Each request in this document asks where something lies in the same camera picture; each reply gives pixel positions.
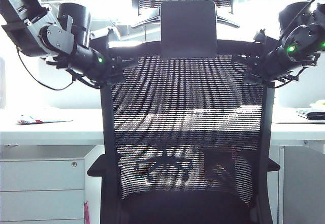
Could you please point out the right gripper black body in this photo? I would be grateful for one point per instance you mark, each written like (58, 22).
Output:
(259, 69)

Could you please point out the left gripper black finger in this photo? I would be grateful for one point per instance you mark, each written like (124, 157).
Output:
(129, 60)

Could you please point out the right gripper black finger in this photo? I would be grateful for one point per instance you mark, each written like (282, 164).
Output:
(242, 60)

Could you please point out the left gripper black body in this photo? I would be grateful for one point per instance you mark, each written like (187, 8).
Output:
(114, 69)

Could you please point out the black mesh office chair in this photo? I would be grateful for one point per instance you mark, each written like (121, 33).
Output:
(188, 94)

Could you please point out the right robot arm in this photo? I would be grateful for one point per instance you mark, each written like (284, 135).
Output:
(302, 34)

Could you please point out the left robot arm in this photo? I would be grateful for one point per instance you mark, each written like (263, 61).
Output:
(33, 28)

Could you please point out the black swivel chair base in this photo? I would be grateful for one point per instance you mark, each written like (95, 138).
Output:
(166, 165)

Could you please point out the wide grey desk divider panel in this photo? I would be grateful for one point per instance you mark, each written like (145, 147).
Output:
(76, 97)

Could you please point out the black notebook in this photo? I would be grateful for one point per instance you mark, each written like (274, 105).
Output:
(312, 113)

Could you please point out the green object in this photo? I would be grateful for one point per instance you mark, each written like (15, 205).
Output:
(318, 104)

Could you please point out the crumpled white printed cloth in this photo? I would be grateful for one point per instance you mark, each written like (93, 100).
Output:
(38, 120)

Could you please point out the grey table side cabinet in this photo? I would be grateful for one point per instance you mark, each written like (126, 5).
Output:
(304, 183)

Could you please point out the white drawer cabinet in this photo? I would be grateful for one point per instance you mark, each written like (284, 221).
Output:
(40, 183)

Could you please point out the pink object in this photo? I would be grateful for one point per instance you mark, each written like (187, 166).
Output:
(86, 210)

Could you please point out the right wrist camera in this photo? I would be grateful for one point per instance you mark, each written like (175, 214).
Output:
(260, 36)

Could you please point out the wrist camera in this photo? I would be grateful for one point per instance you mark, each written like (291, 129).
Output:
(104, 34)
(260, 36)

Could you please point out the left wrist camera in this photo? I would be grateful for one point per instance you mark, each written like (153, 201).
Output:
(104, 34)

